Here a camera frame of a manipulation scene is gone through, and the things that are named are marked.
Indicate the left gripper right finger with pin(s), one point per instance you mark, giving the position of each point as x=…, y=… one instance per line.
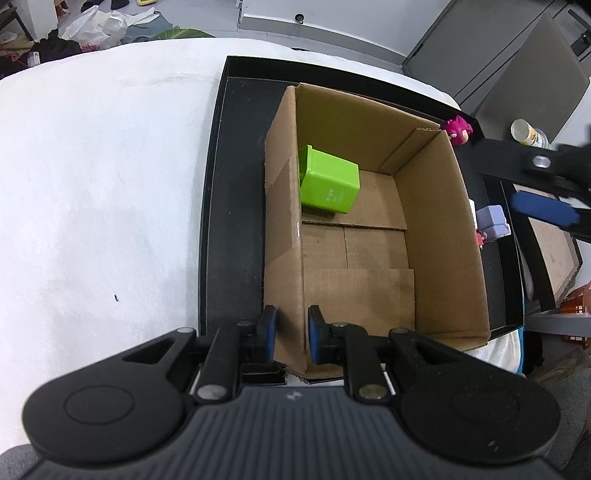
x=319, y=337

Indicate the green plastic cube box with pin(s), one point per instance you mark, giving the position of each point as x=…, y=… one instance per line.
x=327, y=182

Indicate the white paper cup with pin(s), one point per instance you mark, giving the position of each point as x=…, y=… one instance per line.
x=524, y=133

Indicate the grey cabinet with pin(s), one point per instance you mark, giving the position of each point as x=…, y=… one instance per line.
x=507, y=60

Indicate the pink plush toy figure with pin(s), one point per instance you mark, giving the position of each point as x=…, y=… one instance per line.
x=458, y=130

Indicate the black shallow tray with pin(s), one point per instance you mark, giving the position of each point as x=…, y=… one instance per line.
x=232, y=218

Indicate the brown cardboard box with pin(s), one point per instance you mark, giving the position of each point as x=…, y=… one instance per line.
x=405, y=255

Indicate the lavender cube toy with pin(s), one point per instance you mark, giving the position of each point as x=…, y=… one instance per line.
x=492, y=223

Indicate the white plastic bag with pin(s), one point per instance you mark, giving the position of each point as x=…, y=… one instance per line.
x=102, y=30

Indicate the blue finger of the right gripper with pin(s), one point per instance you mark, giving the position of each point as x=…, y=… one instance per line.
x=548, y=210

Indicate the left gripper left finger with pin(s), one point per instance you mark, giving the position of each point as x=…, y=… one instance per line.
x=266, y=333

